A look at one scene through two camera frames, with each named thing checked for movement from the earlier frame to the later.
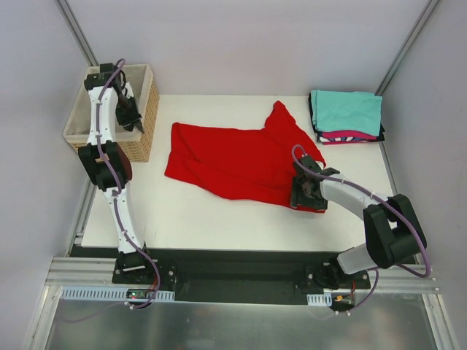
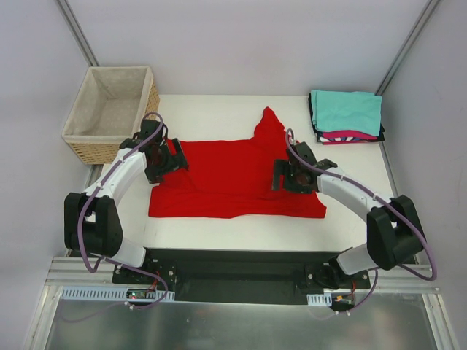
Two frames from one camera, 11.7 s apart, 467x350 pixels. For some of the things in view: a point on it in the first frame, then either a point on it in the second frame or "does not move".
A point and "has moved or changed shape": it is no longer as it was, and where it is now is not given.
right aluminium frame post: [425, 16] does not move
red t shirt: [244, 164] has moved or changed shape
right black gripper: [304, 191] → [283, 175]
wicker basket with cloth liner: [137, 144] does not move
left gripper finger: [127, 111] → [180, 160]
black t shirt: [319, 134] does not move
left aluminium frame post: [70, 19] does not move
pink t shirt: [345, 137] does not move
